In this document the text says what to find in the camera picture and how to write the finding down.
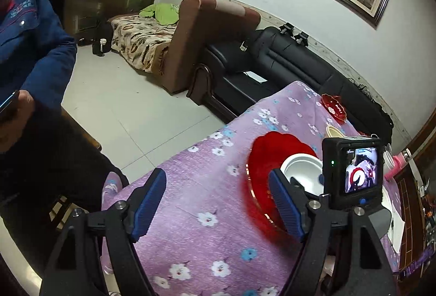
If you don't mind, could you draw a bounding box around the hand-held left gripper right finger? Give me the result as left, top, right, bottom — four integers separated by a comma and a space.
268, 168, 397, 296

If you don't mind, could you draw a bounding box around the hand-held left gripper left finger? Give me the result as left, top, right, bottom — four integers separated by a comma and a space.
39, 167, 167, 296

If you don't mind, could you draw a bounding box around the white bowl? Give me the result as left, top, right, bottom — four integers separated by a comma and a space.
280, 153, 324, 196

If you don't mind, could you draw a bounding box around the beige bowl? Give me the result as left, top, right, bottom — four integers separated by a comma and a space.
325, 126, 347, 140

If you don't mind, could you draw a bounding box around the large red plate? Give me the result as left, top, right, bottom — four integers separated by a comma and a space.
246, 132, 322, 235

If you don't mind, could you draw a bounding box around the pink shoe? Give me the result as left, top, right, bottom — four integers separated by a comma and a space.
102, 172, 124, 203

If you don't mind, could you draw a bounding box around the white plastic jar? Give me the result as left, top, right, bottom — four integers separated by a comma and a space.
382, 143, 396, 174

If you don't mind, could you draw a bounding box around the purple floral tablecloth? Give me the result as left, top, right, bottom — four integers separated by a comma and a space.
101, 81, 404, 296

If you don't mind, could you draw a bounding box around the pink knitted bottle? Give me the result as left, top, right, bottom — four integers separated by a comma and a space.
391, 150, 413, 181

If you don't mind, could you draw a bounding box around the small red scalloped plate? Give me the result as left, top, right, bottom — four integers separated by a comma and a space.
321, 93, 349, 122

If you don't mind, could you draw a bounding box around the wooden cabinet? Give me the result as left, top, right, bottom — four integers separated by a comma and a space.
394, 117, 436, 286

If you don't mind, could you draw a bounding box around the wooden stool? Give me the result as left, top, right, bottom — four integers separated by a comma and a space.
49, 194, 90, 232

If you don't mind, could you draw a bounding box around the black leather sofa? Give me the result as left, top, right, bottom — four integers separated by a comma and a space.
187, 26, 395, 147

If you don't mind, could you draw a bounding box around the floral leaf blanket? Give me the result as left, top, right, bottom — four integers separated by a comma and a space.
111, 15, 178, 74

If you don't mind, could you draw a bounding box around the black phone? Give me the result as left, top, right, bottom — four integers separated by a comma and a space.
0, 90, 20, 117

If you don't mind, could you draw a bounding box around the black bag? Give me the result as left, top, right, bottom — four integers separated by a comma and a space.
91, 18, 114, 56

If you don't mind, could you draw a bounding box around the brown armchair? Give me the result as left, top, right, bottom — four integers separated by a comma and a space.
109, 0, 262, 94

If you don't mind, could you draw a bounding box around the green cloth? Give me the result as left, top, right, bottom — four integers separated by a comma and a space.
138, 3, 180, 26

